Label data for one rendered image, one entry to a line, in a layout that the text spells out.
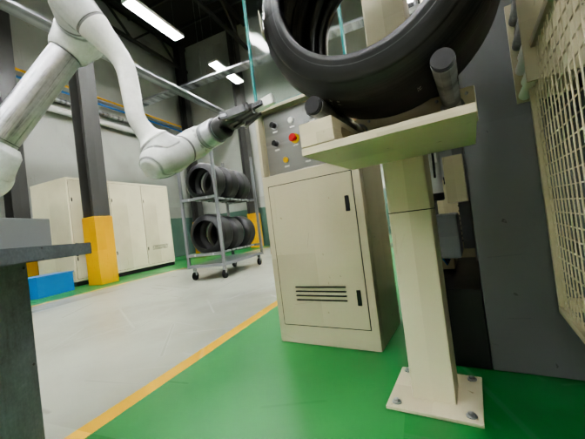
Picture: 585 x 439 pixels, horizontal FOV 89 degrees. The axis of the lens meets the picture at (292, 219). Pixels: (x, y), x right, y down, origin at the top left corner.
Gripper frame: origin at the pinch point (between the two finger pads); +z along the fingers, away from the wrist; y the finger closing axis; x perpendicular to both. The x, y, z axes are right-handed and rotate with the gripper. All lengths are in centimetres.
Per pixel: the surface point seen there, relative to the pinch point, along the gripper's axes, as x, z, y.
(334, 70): 8.3, 26.7, -11.4
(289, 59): -0.1, 16.5, -11.2
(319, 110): 14.9, 20.5, -10.4
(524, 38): 9, 66, 19
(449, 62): 18, 48, -11
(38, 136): -360, -775, 237
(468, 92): 15, 52, 23
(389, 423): 102, 8, 13
